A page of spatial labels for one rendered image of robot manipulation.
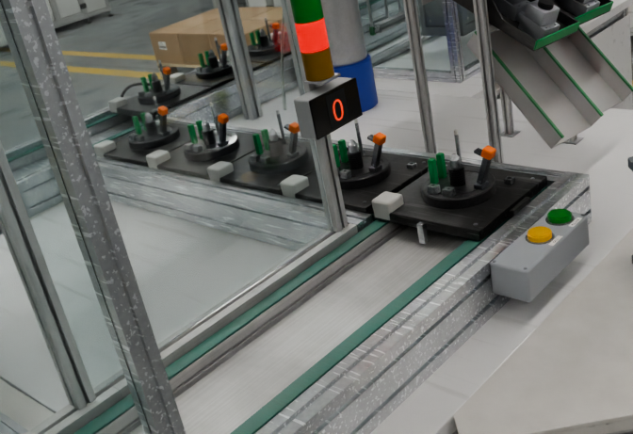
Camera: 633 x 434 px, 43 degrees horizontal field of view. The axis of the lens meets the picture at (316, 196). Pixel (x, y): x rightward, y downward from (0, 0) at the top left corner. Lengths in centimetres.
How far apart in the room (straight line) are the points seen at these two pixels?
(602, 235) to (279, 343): 66
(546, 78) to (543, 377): 74
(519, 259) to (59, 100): 84
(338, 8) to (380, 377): 142
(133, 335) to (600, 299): 85
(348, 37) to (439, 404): 141
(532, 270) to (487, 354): 15
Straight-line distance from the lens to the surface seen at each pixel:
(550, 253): 138
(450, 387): 126
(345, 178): 167
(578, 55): 192
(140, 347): 83
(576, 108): 178
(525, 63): 179
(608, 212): 170
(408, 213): 153
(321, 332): 133
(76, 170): 75
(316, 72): 139
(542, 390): 124
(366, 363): 116
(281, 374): 126
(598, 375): 127
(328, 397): 112
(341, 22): 239
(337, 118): 142
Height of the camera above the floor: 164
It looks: 24 degrees down
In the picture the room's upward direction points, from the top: 12 degrees counter-clockwise
